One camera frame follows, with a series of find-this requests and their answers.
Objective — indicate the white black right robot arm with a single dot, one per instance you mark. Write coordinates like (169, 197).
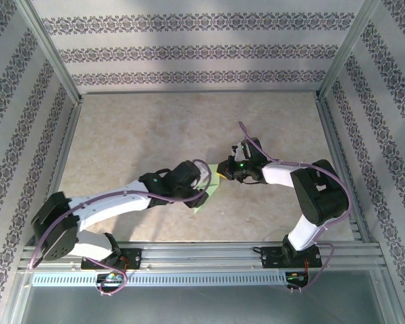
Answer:
(278, 175)

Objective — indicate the aluminium frame post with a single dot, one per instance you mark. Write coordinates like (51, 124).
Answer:
(349, 50)
(50, 54)

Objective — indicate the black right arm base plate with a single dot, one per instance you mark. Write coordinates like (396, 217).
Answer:
(271, 257)

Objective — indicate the aluminium side rail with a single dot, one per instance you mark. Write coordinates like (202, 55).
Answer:
(59, 162)
(346, 175)

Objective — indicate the light green cloth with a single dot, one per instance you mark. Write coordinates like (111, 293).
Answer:
(213, 190)

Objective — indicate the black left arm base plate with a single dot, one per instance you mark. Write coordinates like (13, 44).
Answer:
(133, 258)

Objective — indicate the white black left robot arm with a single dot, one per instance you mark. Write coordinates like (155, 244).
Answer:
(114, 202)

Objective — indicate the aluminium mounting rail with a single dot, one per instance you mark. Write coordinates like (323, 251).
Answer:
(199, 254)

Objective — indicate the grey metal sheet panel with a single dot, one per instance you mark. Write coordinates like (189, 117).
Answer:
(202, 307)

